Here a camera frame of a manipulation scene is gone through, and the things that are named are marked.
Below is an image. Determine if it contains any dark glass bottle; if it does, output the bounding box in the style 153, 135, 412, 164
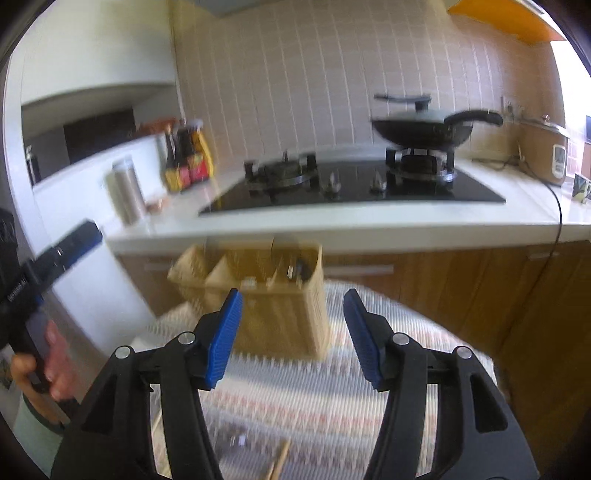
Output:
25, 145, 42, 183

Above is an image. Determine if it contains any yellow oil bottle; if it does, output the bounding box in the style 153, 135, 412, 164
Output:
202, 131, 216, 181

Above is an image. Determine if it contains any person's left hand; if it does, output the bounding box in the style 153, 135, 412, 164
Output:
11, 318, 77, 402

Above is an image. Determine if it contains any wooden chopstick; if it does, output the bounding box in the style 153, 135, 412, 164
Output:
265, 440, 291, 480

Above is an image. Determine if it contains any steel thermos flask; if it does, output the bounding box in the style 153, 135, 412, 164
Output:
107, 156, 147, 227

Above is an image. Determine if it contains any black burner pan support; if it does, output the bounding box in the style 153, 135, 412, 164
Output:
244, 153, 319, 191
385, 147, 458, 183

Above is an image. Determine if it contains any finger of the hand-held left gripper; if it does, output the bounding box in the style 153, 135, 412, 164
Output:
30, 220, 103, 289

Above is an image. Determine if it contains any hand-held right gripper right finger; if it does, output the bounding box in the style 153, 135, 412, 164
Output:
343, 288, 541, 480

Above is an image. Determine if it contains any black wok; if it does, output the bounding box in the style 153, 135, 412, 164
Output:
370, 110, 504, 151

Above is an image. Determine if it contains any black glass gas stove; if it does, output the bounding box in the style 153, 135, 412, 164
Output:
198, 152, 506, 217

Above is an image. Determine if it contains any large dark sauce bottle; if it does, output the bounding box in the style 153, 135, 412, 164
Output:
185, 120, 207, 185

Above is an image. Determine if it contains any brown wicker basket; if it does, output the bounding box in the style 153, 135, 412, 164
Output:
139, 119, 181, 137

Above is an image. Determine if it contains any small sauce bottle red label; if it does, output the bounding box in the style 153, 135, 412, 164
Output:
178, 134, 192, 190

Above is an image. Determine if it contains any dark sauce bottle yellow label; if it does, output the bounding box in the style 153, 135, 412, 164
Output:
164, 129, 183, 193

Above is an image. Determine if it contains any orange wall cabinet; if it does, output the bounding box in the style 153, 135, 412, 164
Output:
448, 0, 566, 44

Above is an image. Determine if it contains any striped woven mat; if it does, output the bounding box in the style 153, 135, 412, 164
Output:
129, 279, 497, 480

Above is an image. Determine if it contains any black power cord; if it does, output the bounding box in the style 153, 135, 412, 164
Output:
473, 154, 525, 171
540, 180, 565, 278

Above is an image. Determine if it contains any beige rice cooker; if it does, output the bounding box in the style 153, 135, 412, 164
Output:
517, 114, 571, 186

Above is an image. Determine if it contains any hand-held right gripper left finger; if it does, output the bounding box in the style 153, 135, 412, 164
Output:
51, 288, 244, 480

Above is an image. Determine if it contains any tan plastic utensil basket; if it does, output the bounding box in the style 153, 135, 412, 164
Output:
167, 244, 331, 361

